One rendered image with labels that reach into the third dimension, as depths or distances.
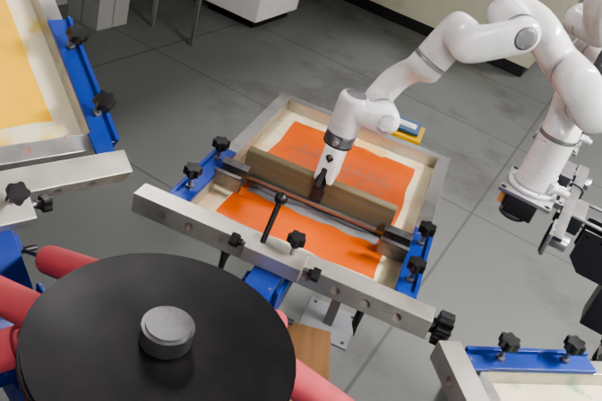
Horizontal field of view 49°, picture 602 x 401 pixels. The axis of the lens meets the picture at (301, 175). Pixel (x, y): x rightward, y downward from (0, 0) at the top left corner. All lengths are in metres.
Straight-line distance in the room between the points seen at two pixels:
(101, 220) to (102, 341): 2.31
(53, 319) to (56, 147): 0.64
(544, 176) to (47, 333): 1.32
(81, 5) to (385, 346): 3.21
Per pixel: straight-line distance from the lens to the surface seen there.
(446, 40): 1.51
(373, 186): 1.92
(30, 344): 0.78
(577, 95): 1.61
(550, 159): 1.77
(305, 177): 1.68
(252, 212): 1.65
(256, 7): 5.46
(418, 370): 2.85
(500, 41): 1.49
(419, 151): 2.13
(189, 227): 1.47
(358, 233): 1.70
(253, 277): 1.33
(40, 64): 1.53
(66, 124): 1.47
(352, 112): 1.55
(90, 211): 3.13
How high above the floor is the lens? 1.90
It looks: 31 degrees down
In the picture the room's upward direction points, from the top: 18 degrees clockwise
